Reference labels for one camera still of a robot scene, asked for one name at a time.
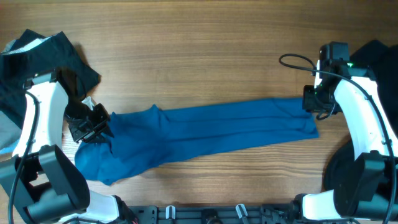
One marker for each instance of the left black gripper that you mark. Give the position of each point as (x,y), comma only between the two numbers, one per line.
(92,124)

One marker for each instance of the folded grey garment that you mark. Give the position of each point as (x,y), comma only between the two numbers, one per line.
(10,132)

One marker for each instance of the blue polo shirt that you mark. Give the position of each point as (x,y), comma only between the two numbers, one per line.
(146,139)

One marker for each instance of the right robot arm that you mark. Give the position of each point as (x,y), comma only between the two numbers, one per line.
(360,181)

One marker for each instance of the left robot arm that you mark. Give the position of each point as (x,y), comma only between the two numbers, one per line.
(43,185)

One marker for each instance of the folded blue jeans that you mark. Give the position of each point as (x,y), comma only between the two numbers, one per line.
(7,150)

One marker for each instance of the folded black garment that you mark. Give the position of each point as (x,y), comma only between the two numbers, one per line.
(32,53)

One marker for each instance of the black garment pile right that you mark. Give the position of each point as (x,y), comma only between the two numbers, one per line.
(364,127)

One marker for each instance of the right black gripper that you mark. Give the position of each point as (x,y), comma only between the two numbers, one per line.
(311,99)

